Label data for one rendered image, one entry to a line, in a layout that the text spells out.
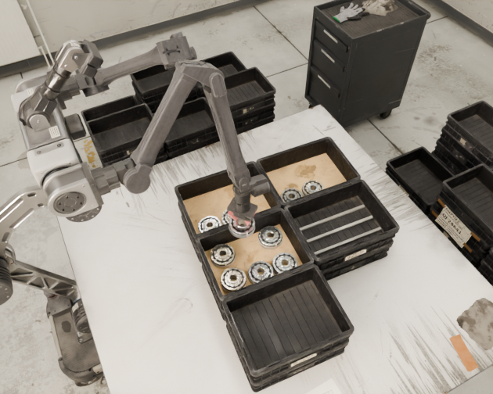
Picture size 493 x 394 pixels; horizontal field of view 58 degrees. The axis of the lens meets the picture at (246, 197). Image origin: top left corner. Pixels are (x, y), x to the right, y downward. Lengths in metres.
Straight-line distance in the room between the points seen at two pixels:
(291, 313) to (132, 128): 1.72
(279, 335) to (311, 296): 0.21
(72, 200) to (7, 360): 1.68
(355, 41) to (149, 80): 1.44
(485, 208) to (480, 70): 2.09
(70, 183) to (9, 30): 3.14
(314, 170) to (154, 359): 1.12
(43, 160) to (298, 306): 1.06
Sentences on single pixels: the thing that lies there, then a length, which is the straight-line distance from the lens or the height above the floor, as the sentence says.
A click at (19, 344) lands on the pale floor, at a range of 2.95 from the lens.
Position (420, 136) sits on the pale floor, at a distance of 3.77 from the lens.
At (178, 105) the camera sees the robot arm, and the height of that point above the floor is 1.61.
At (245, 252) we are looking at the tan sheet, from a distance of 1.92.
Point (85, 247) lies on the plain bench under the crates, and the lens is 2.23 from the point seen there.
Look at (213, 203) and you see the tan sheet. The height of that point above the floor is 0.83.
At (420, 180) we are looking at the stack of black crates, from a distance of 3.07.
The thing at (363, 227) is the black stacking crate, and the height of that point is 0.83.
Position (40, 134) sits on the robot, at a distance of 1.52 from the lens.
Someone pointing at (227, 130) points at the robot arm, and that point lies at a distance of 1.44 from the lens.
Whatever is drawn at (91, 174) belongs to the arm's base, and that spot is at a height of 1.49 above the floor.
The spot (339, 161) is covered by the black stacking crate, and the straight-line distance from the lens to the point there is 2.20.
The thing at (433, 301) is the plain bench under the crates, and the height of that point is 0.70.
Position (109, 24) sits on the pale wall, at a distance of 4.66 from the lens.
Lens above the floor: 2.47
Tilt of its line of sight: 52 degrees down
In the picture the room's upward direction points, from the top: 2 degrees counter-clockwise
